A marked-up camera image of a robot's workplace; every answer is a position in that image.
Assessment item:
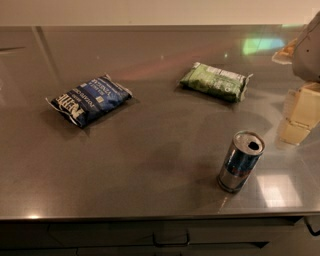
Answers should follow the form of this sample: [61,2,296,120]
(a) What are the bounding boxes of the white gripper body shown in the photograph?
[292,11,320,82]

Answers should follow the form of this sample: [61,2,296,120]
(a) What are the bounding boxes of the blue chip bag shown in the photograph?
[46,74,132,128]

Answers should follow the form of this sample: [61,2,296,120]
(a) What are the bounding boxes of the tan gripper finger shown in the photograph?
[272,39,297,65]
[277,82,320,145]

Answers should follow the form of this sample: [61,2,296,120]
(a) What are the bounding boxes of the green jalapeno chip bag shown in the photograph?
[180,62,252,103]

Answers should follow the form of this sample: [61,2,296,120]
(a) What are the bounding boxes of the black right drawer handle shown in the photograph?
[304,217,320,237]

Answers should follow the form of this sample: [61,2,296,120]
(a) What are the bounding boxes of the black drawer handle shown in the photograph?
[152,231,190,248]
[304,217,320,237]

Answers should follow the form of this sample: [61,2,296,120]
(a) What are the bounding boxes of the redbull can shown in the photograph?
[218,131,265,193]

